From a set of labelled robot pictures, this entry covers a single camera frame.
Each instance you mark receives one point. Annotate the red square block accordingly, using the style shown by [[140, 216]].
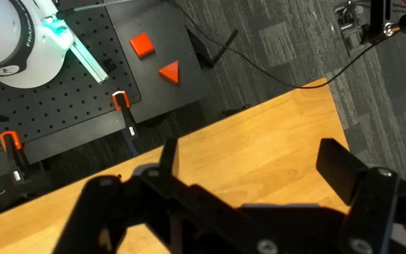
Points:
[[143, 45]]

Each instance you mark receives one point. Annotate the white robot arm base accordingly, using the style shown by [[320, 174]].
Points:
[[10, 37]]

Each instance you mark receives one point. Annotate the black side table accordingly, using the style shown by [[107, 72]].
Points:
[[165, 103]]

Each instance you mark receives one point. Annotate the orange black clamp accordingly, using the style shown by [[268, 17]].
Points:
[[14, 152], [127, 114]]

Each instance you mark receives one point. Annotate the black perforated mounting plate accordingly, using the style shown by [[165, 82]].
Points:
[[57, 100]]

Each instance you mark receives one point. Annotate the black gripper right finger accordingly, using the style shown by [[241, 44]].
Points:
[[377, 212]]

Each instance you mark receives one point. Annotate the black camera stand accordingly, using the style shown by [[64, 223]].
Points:
[[377, 18]]

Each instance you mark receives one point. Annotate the aluminium rail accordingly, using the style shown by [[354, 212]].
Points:
[[88, 61]]

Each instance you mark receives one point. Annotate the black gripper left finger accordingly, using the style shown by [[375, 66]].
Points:
[[165, 206]]

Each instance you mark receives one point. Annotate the red triangle block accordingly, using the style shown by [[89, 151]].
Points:
[[171, 72]]

